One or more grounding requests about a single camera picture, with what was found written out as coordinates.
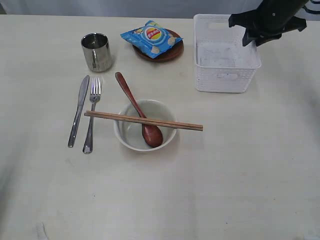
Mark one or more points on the brown round plate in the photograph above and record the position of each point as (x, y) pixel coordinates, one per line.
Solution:
(167, 56)

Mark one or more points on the silver table knife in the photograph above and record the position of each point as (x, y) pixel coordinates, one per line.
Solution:
(80, 103)

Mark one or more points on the brown wooden chopstick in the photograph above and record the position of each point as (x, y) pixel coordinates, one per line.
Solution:
(112, 114)

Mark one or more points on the white patterned ceramic bowl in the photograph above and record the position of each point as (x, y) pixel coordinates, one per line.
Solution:
(130, 133)

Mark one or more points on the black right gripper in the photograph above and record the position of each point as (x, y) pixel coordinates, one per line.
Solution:
(269, 20)

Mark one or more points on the blue chips bag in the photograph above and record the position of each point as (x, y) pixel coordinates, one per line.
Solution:
(151, 39)

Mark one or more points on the white perforated plastic basket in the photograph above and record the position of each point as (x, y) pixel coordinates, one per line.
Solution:
(221, 63)

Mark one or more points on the shiny steel cup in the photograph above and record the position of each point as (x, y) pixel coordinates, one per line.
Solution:
(96, 52)

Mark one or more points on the red-brown wooden spoon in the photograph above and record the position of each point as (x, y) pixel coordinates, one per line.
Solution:
(151, 133)

